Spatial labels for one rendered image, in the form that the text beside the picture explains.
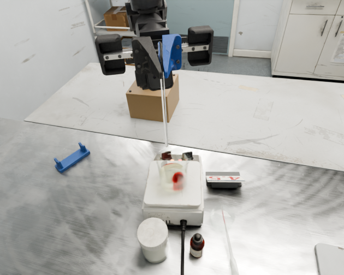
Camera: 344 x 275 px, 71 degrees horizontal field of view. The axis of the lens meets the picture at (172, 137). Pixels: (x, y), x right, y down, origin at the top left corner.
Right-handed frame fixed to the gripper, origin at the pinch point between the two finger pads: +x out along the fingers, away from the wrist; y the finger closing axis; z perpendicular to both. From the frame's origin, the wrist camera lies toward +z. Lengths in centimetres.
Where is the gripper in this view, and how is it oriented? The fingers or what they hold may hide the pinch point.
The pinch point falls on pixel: (160, 64)
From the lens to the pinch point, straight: 37.4
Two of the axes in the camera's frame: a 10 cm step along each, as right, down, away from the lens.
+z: 0.3, 7.3, 6.8
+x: 1.6, 6.7, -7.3
